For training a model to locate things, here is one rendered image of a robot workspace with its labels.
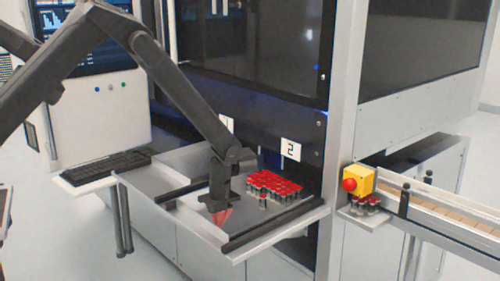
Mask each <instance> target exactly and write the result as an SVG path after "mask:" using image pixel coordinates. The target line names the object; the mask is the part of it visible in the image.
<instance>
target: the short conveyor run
mask: <svg viewBox="0 0 500 281"><path fill-rule="evenodd" d="M377 168H378V183H377V189H376V190H375V191H374V192H371V193H370V194H372V195H373V197H379V198H380V210H383V211H384V212H386V213H389V214H391V215H393V219H392V221H390V222H389V223H388V224H390V225H392V226H395V227H397V228H399V229H401V230H403V231H405V232H407V233H410V234H412V235H413V236H415V237H419V238H420V239H422V240H425V241H427V242H429V243H431V244H433V245H434V246H437V247H439V248H441V249H443V250H445V251H448V252H450V253H452V254H454V255H456V256H459V257H461V258H463V259H465V260H467V261H470V262H472V263H474V264H477V265H480V266H482V267H484V268H486V269H488V270H491V271H492V272H494V273H496V274H498V275H500V210H498V209H495V208H492V207H489V206H487V205H483V204H481V203H478V202H476V201H472V200H470V199H466V198H464V197H460V196H458V195H455V194H452V193H449V192H447V191H444V190H441V189H438V188H436V187H432V186H431V184H432V178H430V176H432V175H433V171H432V170H431V169H427V170H426V172H425V174H426V175H427V176H425V177H424V178H423V182H422V183H421V182H419V181H417V180H414V179H412V178H409V177H407V176H403V175H401V174H398V173H395V172H392V171H390V170H387V169H384V168H381V167H379V166H378V167H377ZM392 178H393V179H392Z"/></svg>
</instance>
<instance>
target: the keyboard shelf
mask: <svg viewBox="0 0 500 281"><path fill-rule="evenodd" d="M106 158H110V157H109V156H107V157H104V158H100V159H97V160H94V161H91V162H86V163H84V164H81V165H76V166H74V167H79V166H82V165H87V164H89V163H92V162H97V161H99V160H102V159H106ZM74 167H70V168H66V170H68V169H72V168H74ZM52 182H53V183H54V184H55V185H56V186H57V187H59V188H60V189H61V190H63V191H64V192H65V193H67V194H68V195H69V196H71V197H72V198H77V197H81V196H84V195H85V194H89V193H92V192H95V191H97V190H103V189H105V188H107V187H111V186H113V185H115V184H118V183H120V181H118V180H117V179H115V178H114V177H113V176H109V177H106V178H104V179H101V180H97V181H95V182H92V183H89V184H86V185H83V186H81V187H77V188H74V187H72V186H71V185H70V184H69V183H67V182H66V181H65V180H64V179H62V178H61V177H60V176H55V177H53V178H52Z"/></svg>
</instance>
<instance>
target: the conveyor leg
mask: <svg viewBox="0 0 500 281"><path fill-rule="evenodd" d="M406 233H407V232H406ZM409 234H410V233H409ZM426 248H427V241H425V240H422V239H420V238H419V237H415V236H413V235H412V234H410V238H409V246H408V250H407V255H406V260H405V268H404V272H403V277H402V281H420V277H421V272H422V267H423V260H424V256H425V251H426Z"/></svg>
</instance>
